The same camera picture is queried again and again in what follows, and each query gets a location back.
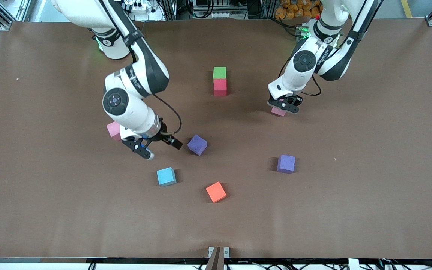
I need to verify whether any grey metal bracket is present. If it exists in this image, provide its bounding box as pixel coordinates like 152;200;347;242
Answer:
208;246;230;258

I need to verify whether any long white power strip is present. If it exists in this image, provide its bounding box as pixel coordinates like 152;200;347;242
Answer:
193;10;236;19

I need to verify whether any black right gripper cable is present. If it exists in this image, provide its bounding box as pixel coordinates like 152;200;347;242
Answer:
152;94;183;135

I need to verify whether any black frame post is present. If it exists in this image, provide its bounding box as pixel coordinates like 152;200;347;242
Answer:
159;0;177;20

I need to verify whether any purple foam block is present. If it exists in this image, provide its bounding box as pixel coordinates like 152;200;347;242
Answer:
277;154;296;174
187;134;208;156

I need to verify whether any metal table edge rail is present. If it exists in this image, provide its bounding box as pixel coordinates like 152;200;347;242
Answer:
0;257;432;264

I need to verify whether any bag of orange snacks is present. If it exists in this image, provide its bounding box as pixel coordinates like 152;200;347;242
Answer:
275;0;323;20

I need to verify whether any light blue foam block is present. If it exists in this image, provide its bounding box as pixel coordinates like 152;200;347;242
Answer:
156;167;177;187

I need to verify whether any red foam block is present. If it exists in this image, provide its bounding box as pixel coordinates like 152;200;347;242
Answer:
213;78;228;96

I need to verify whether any table cover sheet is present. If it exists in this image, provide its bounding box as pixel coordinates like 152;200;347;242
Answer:
0;19;432;259

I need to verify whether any white switched power strip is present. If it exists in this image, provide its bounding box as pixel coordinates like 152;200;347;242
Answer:
123;0;157;12

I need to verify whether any orange foam block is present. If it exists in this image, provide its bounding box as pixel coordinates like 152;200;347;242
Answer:
205;181;227;203

